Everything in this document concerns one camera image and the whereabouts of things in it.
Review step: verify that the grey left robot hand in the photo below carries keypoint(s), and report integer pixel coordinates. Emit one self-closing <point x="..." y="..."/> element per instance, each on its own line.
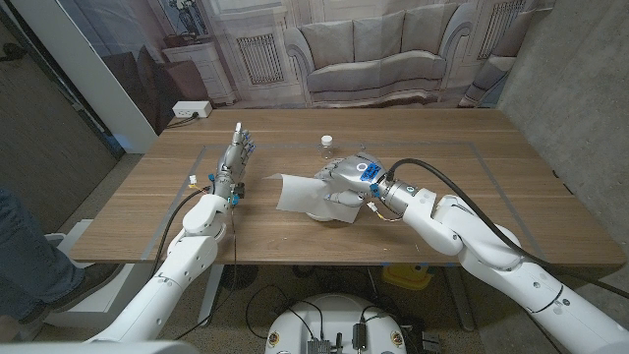
<point x="233" y="164"/>

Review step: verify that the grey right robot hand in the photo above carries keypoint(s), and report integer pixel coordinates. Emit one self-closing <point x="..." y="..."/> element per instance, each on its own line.
<point x="356" y="177"/>

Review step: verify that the white paper sheet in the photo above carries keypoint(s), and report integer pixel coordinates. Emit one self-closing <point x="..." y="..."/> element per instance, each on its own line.
<point x="300" y="194"/>

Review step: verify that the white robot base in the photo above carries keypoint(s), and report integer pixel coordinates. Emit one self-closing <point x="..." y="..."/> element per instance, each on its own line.
<point x="334" y="314"/>

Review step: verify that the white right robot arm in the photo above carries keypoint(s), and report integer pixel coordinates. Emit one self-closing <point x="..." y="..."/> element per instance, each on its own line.
<point x="491" y="255"/>

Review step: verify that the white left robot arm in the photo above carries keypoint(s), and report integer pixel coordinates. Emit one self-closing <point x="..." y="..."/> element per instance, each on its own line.
<point x="187" y="255"/>

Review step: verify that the clear bottle with white cap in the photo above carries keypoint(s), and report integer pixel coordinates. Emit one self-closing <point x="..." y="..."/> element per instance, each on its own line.
<point x="326" y="149"/>

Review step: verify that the white ceramic bowl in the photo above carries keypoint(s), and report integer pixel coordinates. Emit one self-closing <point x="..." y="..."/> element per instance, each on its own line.
<point x="322" y="217"/>

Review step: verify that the white power strip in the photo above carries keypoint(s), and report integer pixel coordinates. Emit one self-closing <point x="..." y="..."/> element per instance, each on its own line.
<point x="191" y="108"/>

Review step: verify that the grey tape outline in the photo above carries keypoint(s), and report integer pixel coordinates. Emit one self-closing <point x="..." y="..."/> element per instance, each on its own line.
<point x="432" y="143"/>

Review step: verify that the yellow object under table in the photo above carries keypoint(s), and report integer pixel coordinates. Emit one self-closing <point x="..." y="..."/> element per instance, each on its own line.
<point x="407" y="276"/>

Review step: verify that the printed living room backdrop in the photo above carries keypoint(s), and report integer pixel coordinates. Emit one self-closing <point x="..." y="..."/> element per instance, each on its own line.
<point x="373" y="54"/>

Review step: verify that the white table leg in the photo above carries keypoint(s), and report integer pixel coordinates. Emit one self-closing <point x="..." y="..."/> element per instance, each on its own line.
<point x="211" y="295"/>

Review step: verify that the grey table leg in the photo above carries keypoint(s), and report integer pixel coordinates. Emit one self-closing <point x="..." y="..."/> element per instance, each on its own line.
<point x="459" y="300"/>

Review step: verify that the white platform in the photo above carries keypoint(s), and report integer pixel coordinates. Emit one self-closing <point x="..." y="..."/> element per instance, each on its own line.
<point x="118" y="295"/>

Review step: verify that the dark shoe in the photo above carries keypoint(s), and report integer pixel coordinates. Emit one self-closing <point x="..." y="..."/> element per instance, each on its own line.
<point x="83" y="285"/>

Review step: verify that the person leg in blue jeans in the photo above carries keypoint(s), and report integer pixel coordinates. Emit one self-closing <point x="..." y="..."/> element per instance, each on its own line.
<point x="34" y="260"/>

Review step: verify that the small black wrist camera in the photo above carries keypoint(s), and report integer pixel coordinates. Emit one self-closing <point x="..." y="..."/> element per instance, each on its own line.
<point x="240" y="190"/>

